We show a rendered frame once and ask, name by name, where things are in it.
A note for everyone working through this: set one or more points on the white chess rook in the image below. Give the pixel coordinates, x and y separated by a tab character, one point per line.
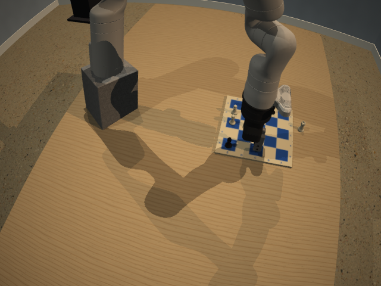
301	128

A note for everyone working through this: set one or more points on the blue and cream chessboard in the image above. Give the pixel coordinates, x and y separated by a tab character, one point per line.
278	144

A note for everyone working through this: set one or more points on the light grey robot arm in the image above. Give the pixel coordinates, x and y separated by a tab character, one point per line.
106	48

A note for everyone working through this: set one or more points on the white pawn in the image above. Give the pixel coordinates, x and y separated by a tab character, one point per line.
234	110
232	121

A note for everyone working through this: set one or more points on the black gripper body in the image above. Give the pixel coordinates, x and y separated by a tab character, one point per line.
257	108

